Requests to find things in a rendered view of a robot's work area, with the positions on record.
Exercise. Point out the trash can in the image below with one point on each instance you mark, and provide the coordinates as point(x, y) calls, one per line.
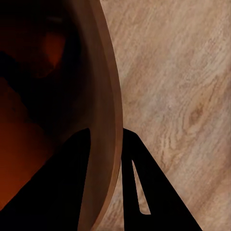
point(91, 99)

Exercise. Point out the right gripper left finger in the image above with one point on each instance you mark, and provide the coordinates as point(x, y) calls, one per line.
point(51, 200)

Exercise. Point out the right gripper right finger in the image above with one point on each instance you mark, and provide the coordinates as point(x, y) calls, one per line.
point(168, 211)

